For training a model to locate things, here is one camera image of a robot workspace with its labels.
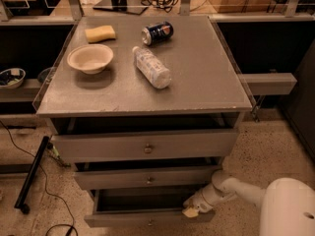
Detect blue pepsi can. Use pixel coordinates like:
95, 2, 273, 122
142, 22, 174, 46

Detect grey drawer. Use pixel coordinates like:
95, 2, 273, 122
74, 165, 220, 190
85, 185, 215, 227
52, 129, 238, 162

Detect clear plastic water bottle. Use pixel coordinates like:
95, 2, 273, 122
133, 46, 171, 89

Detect grey top drawer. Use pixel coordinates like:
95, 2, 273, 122
52, 129, 238, 162

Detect black bar on floor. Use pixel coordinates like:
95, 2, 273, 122
14, 136, 49, 214

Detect grey middle drawer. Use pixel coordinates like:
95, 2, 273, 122
74, 165, 220, 190

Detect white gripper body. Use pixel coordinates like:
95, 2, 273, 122
192, 185, 228, 213

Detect yellow sponge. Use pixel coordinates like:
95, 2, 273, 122
85, 26, 116, 43

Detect black floor cable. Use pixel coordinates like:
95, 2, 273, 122
0, 119, 79, 236

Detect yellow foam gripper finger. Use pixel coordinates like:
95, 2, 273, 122
183, 198, 194, 207
182, 206, 199, 218

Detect grey drawer cabinet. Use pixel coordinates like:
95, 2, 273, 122
36, 15, 254, 211

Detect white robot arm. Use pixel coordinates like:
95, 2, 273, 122
182, 170, 315, 236

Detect black monitor stand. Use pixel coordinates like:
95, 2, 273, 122
94, 0, 149, 15

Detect beige paper bowl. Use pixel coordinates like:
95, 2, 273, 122
67, 44, 113, 75

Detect white bowl with items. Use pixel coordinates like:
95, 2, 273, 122
0, 68, 26, 89

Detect grey bottom drawer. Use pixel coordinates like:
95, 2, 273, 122
85, 185, 215, 227

